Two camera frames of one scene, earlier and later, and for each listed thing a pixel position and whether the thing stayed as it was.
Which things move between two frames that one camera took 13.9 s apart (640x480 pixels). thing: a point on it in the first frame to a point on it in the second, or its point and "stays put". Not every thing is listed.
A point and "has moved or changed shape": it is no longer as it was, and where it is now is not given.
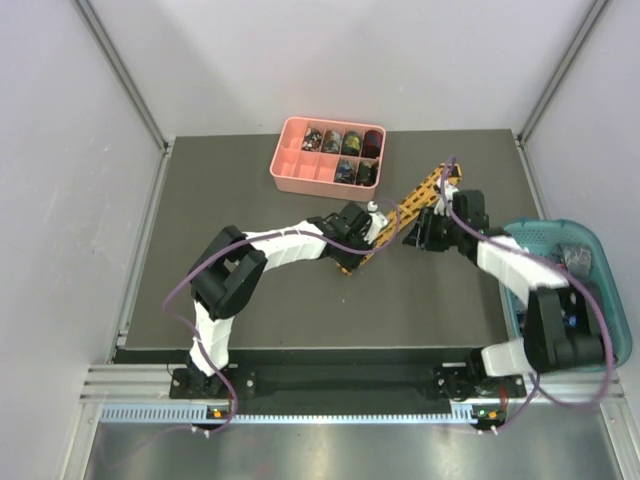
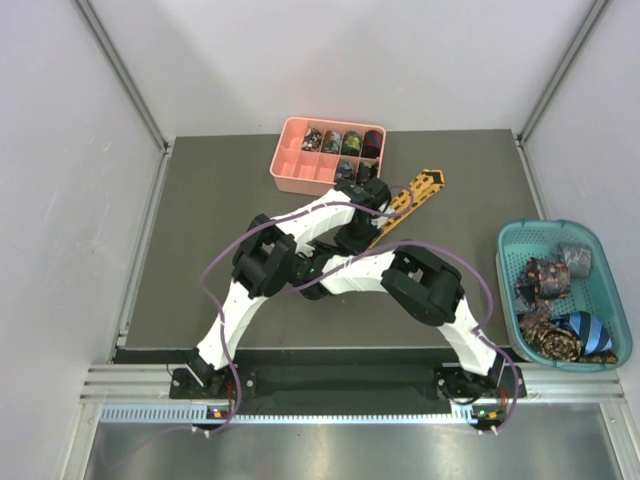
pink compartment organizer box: (298, 171) stays put
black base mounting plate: (349, 384) stays put
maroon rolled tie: (372, 144) stays put
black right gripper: (421, 233) to (322, 248)
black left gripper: (347, 262) stays put
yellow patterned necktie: (425, 197) has moved or changed shape
